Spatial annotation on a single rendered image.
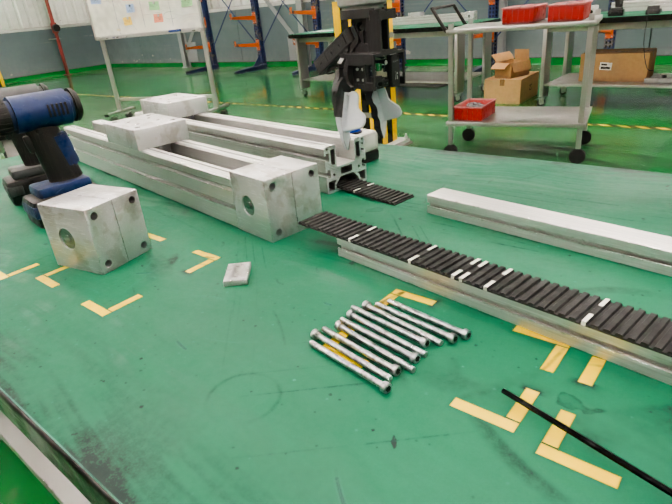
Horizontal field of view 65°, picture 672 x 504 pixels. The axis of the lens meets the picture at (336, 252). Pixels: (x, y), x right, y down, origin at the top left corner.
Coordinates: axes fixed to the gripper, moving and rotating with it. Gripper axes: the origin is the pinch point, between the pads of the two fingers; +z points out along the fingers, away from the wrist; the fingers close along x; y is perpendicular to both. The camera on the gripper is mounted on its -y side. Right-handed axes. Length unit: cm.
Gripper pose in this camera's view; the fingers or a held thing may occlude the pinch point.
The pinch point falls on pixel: (361, 137)
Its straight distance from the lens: 92.2
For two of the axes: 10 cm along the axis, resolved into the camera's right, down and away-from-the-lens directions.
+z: 0.9, 9.0, 4.3
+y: 6.7, 2.6, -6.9
